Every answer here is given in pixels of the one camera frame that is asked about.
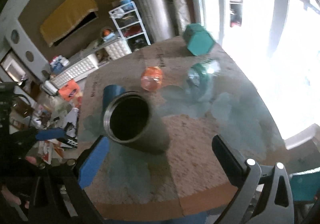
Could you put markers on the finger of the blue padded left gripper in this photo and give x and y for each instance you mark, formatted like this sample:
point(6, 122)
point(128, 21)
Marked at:
point(48, 134)

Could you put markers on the dark blue cup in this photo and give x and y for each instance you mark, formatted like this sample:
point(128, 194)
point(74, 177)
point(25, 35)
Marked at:
point(110, 92)

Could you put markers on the white tufted tv bench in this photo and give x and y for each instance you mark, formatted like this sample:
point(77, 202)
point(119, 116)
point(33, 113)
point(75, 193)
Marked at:
point(90, 59)

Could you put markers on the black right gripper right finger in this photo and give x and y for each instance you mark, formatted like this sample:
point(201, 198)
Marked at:
point(235, 166)

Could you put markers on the cardboard box by window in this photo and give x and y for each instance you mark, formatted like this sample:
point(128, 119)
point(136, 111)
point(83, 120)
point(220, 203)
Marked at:
point(304, 143)

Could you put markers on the blue bucket with orange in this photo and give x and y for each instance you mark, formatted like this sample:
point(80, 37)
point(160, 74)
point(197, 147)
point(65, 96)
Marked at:
point(107, 33)

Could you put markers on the teal hexagonal box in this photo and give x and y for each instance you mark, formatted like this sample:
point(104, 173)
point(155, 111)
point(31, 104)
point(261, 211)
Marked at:
point(198, 40)

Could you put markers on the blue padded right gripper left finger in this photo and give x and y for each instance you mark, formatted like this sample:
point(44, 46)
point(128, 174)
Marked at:
point(90, 161)

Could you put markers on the black zippo bottle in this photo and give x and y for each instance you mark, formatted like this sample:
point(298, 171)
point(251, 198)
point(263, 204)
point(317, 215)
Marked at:
point(70, 142)

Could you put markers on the clear jar green lid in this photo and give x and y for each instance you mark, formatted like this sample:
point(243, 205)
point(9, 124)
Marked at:
point(200, 80)

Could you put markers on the orange plastic bag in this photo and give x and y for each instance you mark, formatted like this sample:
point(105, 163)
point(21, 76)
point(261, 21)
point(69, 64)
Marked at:
point(69, 90)

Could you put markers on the white wire shelf rack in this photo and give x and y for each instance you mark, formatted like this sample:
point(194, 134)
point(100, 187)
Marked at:
point(129, 24)

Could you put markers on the orange plastic jar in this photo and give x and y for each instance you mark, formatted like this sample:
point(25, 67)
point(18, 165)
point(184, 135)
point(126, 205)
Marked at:
point(151, 78)

